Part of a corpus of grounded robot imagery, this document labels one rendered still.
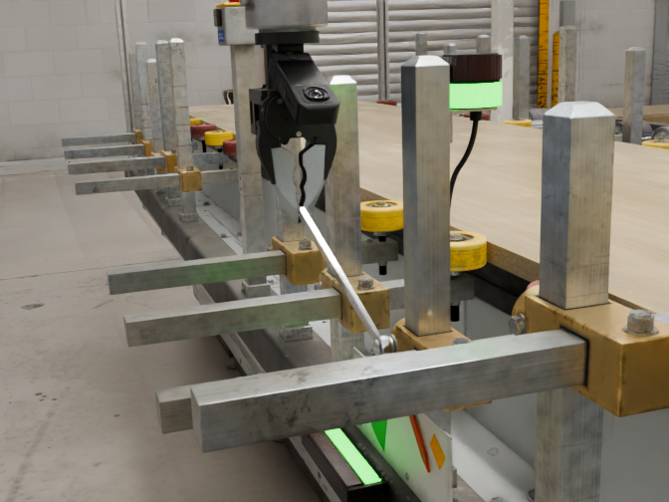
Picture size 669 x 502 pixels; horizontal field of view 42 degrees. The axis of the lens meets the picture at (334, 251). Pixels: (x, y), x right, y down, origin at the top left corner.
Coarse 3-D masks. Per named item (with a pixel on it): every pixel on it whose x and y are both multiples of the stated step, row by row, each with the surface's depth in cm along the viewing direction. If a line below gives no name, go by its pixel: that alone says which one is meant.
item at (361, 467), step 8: (328, 432) 104; (336, 432) 104; (336, 440) 102; (344, 440) 102; (344, 448) 100; (352, 448) 100; (344, 456) 98; (352, 456) 98; (360, 456) 98; (352, 464) 96; (360, 464) 96; (360, 472) 94; (368, 472) 94; (368, 480) 92; (376, 480) 92
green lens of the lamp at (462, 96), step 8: (456, 88) 81; (464, 88) 81; (472, 88) 81; (480, 88) 81; (488, 88) 81; (496, 88) 82; (456, 96) 81; (464, 96) 81; (472, 96) 81; (480, 96) 81; (488, 96) 81; (496, 96) 82; (456, 104) 82; (464, 104) 81; (472, 104) 81; (480, 104) 81; (488, 104) 81; (496, 104) 82
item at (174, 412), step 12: (504, 336) 88; (348, 360) 83; (276, 372) 81; (192, 384) 78; (156, 396) 76; (168, 396) 76; (180, 396) 76; (156, 408) 78; (168, 408) 75; (180, 408) 75; (168, 420) 75; (180, 420) 76; (192, 420) 76; (168, 432) 76
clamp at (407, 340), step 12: (396, 324) 91; (396, 336) 89; (408, 336) 86; (420, 336) 86; (432, 336) 86; (444, 336) 85; (456, 336) 85; (408, 348) 87; (420, 348) 84; (432, 348) 82; (456, 408) 80
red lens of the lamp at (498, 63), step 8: (440, 56) 84; (472, 56) 80; (480, 56) 80; (488, 56) 80; (496, 56) 81; (456, 64) 81; (464, 64) 80; (472, 64) 80; (480, 64) 80; (488, 64) 81; (496, 64) 81; (456, 72) 81; (464, 72) 81; (472, 72) 80; (480, 72) 80; (488, 72) 81; (496, 72) 81; (456, 80) 81; (464, 80) 81; (472, 80) 81; (480, 80) 81
